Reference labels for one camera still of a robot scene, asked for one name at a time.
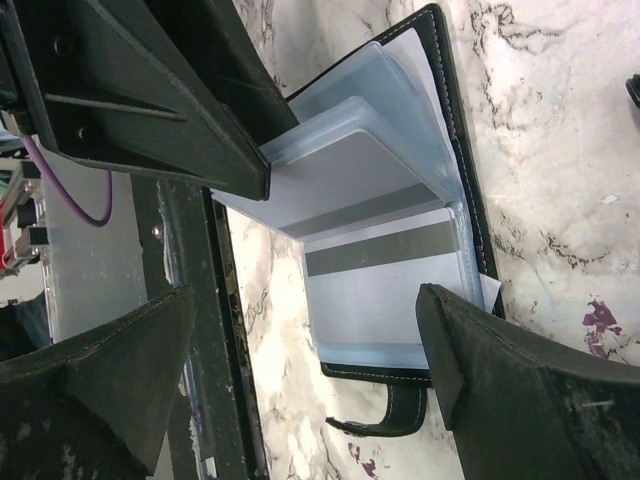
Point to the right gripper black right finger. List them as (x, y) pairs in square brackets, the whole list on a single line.
[(521, 406)]

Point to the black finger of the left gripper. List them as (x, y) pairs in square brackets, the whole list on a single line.
[(101, 83), (213, 39)]

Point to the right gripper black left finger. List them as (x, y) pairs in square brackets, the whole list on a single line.
[(97, 405)]

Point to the white striped card in wallet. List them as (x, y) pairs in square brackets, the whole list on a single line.
[(362, 285)]

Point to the black T-shaped part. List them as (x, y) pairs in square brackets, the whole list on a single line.
[(632, 85)]

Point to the black mounting base rail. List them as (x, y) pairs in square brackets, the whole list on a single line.
[(214, 430)]

